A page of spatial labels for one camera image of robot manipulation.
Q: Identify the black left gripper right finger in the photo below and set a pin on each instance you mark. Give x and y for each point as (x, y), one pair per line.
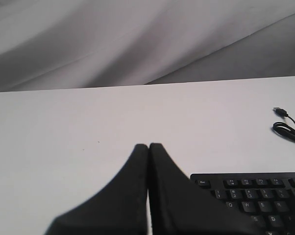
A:
(180, 207)

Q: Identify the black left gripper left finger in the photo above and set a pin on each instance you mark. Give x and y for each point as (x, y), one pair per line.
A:
(118, 209)

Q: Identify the black acer keyboard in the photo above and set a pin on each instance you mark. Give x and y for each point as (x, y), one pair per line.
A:
(265, 197)

